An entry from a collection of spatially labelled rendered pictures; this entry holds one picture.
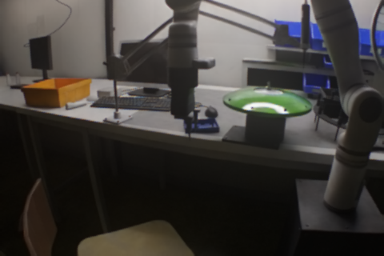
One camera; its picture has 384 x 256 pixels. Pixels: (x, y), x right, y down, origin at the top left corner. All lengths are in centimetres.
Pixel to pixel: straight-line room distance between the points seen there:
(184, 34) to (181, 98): 15
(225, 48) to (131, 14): 82
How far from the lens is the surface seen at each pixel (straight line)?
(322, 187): 82
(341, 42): 59
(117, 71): 105
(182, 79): 59
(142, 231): 94
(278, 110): 74
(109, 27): 220
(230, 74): 181
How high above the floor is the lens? 127
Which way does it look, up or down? 17 degrees down
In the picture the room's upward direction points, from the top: straight up
